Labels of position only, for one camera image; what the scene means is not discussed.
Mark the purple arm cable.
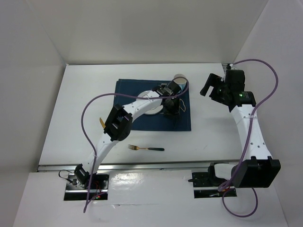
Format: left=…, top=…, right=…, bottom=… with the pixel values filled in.
left=80, top=79, right=190, bottom=214
left=217, top=58, right=279, bottom=218

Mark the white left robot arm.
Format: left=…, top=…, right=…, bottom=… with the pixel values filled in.
left=74, top=80, right=188, bottom=189

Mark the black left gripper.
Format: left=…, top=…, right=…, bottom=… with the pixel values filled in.
left=162, top=96, right=179, bottom=120

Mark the aluminium front rail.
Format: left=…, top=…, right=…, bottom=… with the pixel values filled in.
left=37, top=159, right=239, bottom=172

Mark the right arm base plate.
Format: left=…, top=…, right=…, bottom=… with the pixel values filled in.
left=188, top=165, right=237, bottom=199

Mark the white patterned plate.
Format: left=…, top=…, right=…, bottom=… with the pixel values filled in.
left=136, top=90, right=163, bottom=115

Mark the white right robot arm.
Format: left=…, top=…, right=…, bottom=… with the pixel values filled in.
left=200, top=70, right=281, bottom=191

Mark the gold knife green handle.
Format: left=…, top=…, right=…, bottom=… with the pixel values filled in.
left=99, top=117, right=106, bottom=129

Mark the light blue mug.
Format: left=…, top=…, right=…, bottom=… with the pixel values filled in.
left=173, top=74, right=187, bottom=93

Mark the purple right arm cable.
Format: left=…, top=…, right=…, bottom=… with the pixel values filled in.
left=217, top=58, right=279, bottom=218

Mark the gold fork green handle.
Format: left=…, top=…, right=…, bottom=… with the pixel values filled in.
left=128, top=144, right=165, bottom=151

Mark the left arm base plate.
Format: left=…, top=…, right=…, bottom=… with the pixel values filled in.
left=63, top=174, right=109, bottom=201

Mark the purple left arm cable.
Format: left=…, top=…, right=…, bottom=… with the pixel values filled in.
left=80, top=79, right=190, bottom=214

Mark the navy blue cloth placemat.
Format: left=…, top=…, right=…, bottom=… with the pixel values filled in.
left=115, top=79, right=191, bottom=131

